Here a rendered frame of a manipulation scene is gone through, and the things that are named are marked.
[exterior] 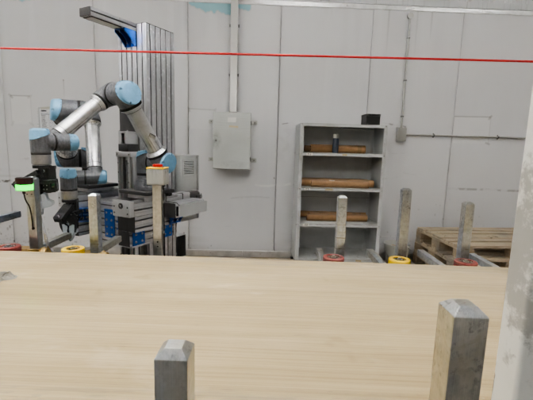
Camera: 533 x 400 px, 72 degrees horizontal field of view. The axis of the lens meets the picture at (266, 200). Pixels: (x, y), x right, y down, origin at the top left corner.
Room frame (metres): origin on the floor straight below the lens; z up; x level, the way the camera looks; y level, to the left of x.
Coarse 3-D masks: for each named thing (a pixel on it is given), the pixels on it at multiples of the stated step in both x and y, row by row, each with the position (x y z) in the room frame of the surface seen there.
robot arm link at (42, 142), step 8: (32, 128) 1.53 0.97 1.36; (40, 128) 1.53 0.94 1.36; (32, 136) 1.52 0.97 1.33; (40, 136) 1.52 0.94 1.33; (48, 136) 1.55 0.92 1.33; (32, 144) 1.52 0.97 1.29; (40, 144) 1.52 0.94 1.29; (48, 144) 1.55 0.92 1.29; (32, 152) 1.52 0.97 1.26; (40, 152) 1.52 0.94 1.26; (48, 152) 1.55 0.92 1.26
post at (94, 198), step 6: (90, 198) 1.44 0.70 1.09; (96, 198) 1.44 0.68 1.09; (90, 204) 1.44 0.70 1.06; (96, 204) 1.44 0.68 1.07; (90, 210) 1.44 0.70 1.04; (96, 210) 1.44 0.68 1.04; (90, 216) 1.44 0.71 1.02; (96, 216) 1.44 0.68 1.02; (90, 222) 1.44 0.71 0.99; (96, 222) 1.44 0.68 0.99; (90, 228) 1.44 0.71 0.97; (96, 228) 1.44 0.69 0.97; (90, 234) 1.44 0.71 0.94; (96, 234) 1.44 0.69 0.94; (90, 240) 1.44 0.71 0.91; (96, 240) 1.44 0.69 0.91; (90, 246) 1.44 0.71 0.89; (96, 246) 1.44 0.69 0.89; (90, 252) 1.44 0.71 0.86; (96, 252) 1.44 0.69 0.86
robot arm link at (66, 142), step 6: (60, 138) 1.59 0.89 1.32; (66, 138) 1.61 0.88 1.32; (72, 138) 1.63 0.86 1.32; (78, 138) 1.66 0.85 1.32; (60, 144) 1.59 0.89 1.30; (66, 144) 1.61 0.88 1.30; (72, 144) 1.63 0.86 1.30; (78, 144) 1.65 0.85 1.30; (54, 150) 1.59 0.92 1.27; (60, 150) 1.61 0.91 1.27; (66, 150) 1.63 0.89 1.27; (72, 150) 1.65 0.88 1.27
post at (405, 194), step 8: (400, 192) 1.46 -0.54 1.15; (408, 192) 1.43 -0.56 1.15; (400, 200) 1.45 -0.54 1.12; (408, 200) 1.43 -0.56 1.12; (400, 208) 1.44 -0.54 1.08; (408, 208) 1.43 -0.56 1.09; (400, 216) 1.44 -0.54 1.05; (408, 216) 1.43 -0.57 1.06; (400, 224) 1.43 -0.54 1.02; (408, 224) 1.43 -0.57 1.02; (400, 232) 1.43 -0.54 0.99; (400, 240) 1.43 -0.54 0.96; (400, 248) 1.43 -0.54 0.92
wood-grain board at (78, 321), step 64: (0, 256) 1.25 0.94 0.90; (64, 256) 1.27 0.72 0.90; (128, 256) 1.29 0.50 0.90; (0, 320) 0.79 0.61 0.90; (64, 320) 0.80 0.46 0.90; (128, 320) 0.81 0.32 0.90; (192, 320) 0.82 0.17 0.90; (256, 320) 0.83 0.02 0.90; (320, 320) 0.84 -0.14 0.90; (384, 320) 0.85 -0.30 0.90; (0, 384) 0.57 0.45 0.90; (64, 384) 0.58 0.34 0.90; (128, 384) 0.58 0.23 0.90; (256, 384) 0.59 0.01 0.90; (320, 384) 0.60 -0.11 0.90; (384, 384) 0.60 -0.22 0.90
